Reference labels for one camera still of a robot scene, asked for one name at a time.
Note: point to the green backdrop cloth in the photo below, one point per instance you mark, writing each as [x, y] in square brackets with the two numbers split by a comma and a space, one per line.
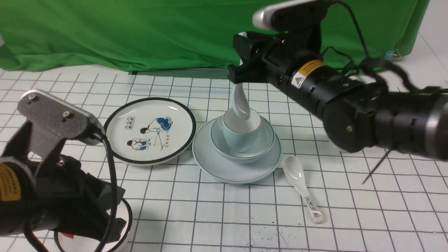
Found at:
[139, 35]

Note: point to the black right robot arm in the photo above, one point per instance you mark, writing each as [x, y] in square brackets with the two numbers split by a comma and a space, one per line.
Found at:
[355, 115]

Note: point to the pale blue shallow bowl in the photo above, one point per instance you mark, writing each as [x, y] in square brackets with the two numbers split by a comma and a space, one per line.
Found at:
[264, 141]

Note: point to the plain white ceramic spoon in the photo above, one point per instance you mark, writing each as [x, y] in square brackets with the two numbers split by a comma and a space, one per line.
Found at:
[240, 103]

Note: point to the blue binder clip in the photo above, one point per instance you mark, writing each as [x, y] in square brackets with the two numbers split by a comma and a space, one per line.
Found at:
[392, 55]

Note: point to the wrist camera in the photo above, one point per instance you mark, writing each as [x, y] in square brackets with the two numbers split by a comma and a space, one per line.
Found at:
[50, 122]
[301, 18]

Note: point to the white plate with cartoon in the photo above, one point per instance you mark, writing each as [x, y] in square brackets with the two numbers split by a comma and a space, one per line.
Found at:
[150, 131]

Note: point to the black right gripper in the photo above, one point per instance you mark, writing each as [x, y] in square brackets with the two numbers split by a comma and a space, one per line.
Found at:
[276, 59]

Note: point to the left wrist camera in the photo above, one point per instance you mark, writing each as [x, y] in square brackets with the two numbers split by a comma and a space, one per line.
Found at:
[50, 122]

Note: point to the white bowl with cartoon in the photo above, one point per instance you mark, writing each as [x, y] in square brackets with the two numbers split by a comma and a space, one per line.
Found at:
[70, 243]

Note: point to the pale blue plain plate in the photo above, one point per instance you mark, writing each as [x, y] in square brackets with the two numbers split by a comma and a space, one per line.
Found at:
[216, 158]

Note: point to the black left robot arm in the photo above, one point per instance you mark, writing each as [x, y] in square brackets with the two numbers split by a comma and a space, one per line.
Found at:
[18, 192]

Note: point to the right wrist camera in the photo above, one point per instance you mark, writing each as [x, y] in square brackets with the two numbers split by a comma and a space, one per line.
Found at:
[301, 18]

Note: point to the pale blue cup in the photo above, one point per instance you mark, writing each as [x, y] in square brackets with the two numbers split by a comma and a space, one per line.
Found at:
[240, 134]

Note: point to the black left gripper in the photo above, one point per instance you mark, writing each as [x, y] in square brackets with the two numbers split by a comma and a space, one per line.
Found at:
[72, 201]

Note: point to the white spoon with label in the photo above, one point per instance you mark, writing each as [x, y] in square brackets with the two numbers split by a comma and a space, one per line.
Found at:
[294, 174]

